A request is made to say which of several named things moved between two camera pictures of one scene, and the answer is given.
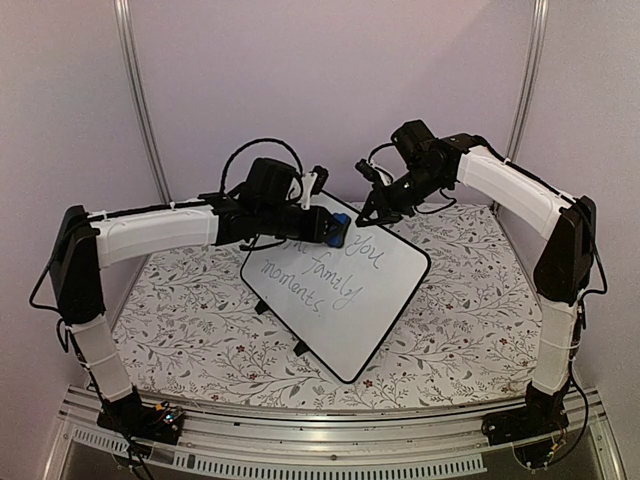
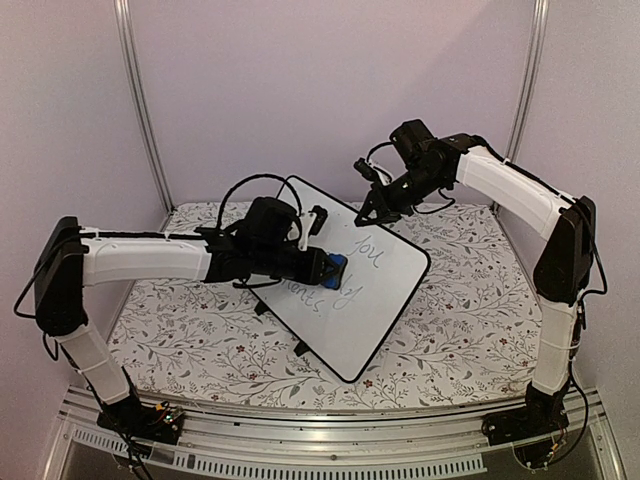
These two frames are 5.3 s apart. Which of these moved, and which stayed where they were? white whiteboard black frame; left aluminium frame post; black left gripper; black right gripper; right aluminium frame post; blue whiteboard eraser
Moved: blue whiteboard eraser; black left gripper
Stayed: white whiteboard black frame; right aluminium frame post; left aluminium frame post; black right gripper
